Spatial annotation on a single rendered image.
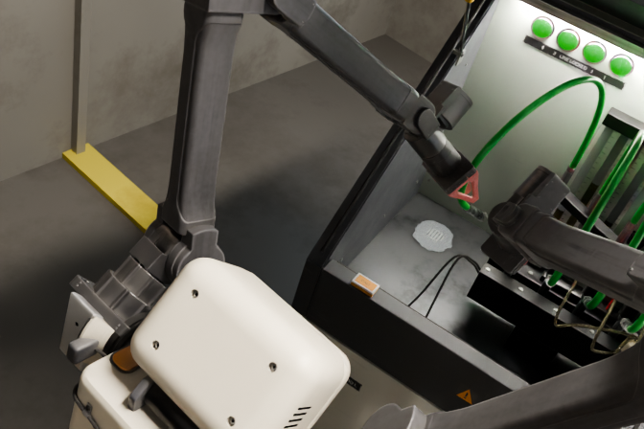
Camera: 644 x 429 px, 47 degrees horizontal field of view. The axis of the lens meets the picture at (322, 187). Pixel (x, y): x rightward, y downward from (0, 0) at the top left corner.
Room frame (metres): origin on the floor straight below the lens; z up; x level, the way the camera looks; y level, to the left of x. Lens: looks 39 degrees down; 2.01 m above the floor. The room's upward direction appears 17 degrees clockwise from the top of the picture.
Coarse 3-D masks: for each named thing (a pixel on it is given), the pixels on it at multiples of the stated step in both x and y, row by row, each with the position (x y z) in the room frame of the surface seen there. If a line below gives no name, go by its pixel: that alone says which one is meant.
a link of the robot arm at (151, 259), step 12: (168, 228) 0.73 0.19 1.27; (144, 240) 0.71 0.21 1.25; (156, 240) 0.72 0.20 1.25; (168, 240) 0.71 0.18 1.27; (180, 240) 0.71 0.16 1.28; (132, 252) 0.70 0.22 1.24; (144, 252) 0.69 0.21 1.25; (156, 252) 0.69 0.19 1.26; (168, 252) 0.69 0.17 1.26; (144, 264) 0.67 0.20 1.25; (156, 264) 0.68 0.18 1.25; (156, 276) 0.67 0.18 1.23
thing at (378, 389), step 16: (352, 352) 1.02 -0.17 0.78; (352, 368) 1.02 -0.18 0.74; (368, 368) 1.01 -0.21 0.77; (352, 384) 1.01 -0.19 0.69; (368, 384) 1.00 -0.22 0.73; (384, 384) 0.99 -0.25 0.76; (400, 384) 0.98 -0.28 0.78; (336, 400) 1.02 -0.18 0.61; (352, 400) 1.01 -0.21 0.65; (368, 400) 1.00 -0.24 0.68; (384, 400) 0.98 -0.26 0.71; (400, 400) 0.97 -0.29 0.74; (416, 400) 0.96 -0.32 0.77; (320, 416) 1.03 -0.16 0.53; (336, 416) 1.01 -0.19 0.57; (352, 416) 1.00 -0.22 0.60; (368, 416) 0.99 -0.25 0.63
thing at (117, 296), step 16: (112, 272) 0.67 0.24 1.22; (128, 272) 0.66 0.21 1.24; (144, 272) 0.66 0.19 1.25; (80, 288) 0.63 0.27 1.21; (96, 288) 0.64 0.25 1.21; (112, 288) 0.63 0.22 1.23; (128, 288) 0.64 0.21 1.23; (144, 288) 0.65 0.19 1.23; (160, 288) 0.66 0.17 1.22; (96, 304) 0.61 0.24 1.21; (112, 304) 0.62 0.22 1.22; (128, 304) 0.62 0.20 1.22; (144, 304) 0.63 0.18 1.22; (112, 320) 0.60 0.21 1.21
